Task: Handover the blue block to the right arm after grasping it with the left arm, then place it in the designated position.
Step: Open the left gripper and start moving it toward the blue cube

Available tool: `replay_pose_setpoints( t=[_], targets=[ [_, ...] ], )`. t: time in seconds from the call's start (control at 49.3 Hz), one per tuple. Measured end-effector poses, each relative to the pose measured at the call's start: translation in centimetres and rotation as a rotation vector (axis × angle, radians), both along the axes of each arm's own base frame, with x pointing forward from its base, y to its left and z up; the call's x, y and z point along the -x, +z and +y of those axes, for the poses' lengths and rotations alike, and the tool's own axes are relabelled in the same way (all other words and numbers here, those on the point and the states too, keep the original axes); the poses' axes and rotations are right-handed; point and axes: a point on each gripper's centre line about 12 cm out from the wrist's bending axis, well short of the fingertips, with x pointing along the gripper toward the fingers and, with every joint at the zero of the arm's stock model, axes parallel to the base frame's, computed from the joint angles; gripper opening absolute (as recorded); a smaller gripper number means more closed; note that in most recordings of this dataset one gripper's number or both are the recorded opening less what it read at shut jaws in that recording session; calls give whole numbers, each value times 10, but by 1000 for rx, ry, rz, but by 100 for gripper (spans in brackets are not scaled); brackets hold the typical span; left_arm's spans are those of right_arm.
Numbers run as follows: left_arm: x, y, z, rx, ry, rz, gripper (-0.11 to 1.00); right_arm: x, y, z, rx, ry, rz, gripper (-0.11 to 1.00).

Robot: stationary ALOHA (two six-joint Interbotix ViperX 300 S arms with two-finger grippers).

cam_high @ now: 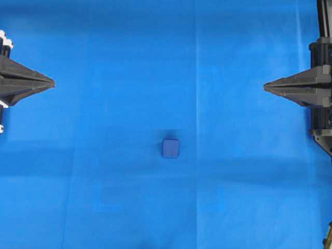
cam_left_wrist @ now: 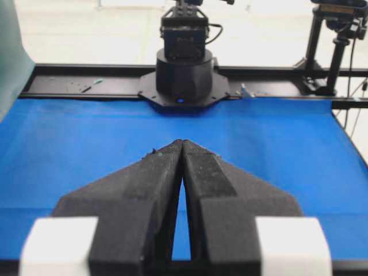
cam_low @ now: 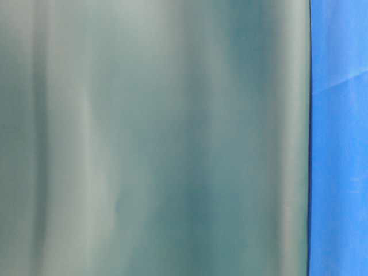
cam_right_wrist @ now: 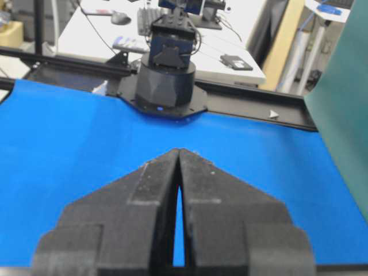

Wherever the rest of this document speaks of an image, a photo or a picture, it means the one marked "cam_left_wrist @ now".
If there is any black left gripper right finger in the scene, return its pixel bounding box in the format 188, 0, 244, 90
182, 140, 303, 275

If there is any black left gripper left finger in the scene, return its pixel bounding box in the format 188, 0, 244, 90
52, 140, 183, 275

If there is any blue table cloth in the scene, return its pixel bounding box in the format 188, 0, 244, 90
1, 99, 367, 260

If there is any green curtain sheet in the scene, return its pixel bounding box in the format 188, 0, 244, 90
1, 1, 35, 120

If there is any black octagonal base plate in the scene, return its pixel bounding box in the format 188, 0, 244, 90
138, 72, 231, 108

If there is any black aluminium frame rail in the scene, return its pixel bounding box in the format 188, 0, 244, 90
20, 64, 367, 110

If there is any black camera stand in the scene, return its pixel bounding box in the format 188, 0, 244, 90
294, 1, 367, 96

